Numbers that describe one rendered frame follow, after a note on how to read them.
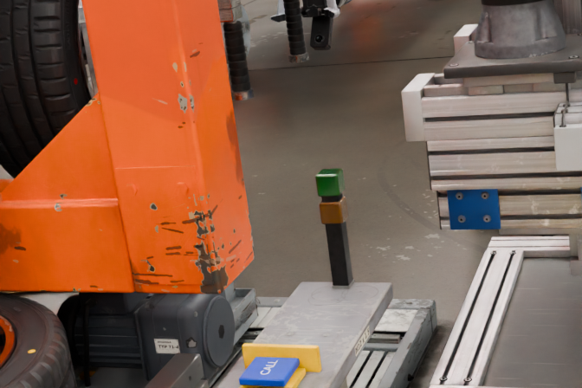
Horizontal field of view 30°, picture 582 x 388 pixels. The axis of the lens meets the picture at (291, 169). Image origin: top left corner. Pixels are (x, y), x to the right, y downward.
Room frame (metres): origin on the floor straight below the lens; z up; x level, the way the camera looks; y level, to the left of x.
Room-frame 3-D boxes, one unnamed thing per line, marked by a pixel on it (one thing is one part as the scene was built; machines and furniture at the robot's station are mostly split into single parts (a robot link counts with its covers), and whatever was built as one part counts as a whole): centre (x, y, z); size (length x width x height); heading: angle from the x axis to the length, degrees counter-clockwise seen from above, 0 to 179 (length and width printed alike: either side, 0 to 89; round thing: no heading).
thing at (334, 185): (1.78, -0.06, 0.64); 0.04 x 0.04 x 0.04; 69
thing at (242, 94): (2.05, 0.07, 0.83); 0.04 x 0.04 x 0.16
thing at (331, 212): (1.78, -0.06, 0.59); 0.04 x 0.04 x 0.04; 69
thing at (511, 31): (1.80, -0.41, 0.87); 0.15 x 0.15 x 0.10
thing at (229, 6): (2.07, 0.10, 0.93); 0.09 x 0.05 x 0.05; 69
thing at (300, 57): (2.37, -0.05, 0.83); 0.04 x 0.04 x 0.16
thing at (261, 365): (1.43, 0.07, 0.47); 0.07 x 0.07 x 0.02; 69
